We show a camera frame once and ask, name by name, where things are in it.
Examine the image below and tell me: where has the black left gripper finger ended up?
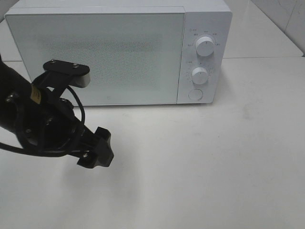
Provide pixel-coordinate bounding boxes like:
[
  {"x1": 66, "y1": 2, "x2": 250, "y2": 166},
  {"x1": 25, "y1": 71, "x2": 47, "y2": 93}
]
[{"x1": 77, "y1": 127, "x2": 114, "y2": 168}]

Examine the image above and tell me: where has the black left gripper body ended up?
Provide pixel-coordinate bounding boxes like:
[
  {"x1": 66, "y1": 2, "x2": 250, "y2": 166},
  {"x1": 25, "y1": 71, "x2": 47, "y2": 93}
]
[{"x1": 23, "y1": 90, "x2": 86, "y2": 155}]

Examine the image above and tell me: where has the white round door button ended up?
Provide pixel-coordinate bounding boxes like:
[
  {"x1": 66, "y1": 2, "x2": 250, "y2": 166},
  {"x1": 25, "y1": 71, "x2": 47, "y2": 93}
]
[{"x1": 188, "y1": 89, "x2": 203, "y2": 101}]

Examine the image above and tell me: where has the white round knob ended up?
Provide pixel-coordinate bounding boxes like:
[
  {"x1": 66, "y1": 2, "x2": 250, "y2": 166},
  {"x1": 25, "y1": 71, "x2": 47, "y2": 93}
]
[
  {"x1": 195, "y1": 36, "x2": 214, "y2": 57},
  {"x1": 192, "y1": 67, "x2": 208, "y2": 85}
]

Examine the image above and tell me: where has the white microwave door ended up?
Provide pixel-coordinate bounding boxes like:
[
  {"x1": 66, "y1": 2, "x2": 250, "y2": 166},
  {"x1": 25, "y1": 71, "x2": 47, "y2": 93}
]
[{"x1": 6, "y1": 13, "x2": 184, "y2": 105}]

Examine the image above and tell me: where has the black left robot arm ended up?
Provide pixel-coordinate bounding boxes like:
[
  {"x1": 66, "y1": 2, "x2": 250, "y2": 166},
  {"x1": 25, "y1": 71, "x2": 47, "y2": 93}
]
[{"x1": 0, "y1": 59, "x2": 114, "y2": 168}]

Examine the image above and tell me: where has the white microwave oven body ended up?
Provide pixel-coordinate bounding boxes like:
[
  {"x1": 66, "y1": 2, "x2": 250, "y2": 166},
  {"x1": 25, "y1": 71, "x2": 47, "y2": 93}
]
[{"x1": 5, "y1": 0, "x2": 233, "y2": 104}]

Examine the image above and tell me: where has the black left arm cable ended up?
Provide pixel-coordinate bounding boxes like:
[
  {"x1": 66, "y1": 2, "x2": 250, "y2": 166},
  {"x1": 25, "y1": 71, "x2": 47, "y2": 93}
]
[{"x1": 0, "y1": 84, "x2": 86, "y2": 158}]

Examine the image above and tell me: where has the left silver black wrist camera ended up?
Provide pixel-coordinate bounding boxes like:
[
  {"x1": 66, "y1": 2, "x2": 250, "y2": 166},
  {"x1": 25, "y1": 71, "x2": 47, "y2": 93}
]
[{"x1": 32, "y1": 59, "x2": 91, "y2": 98}]

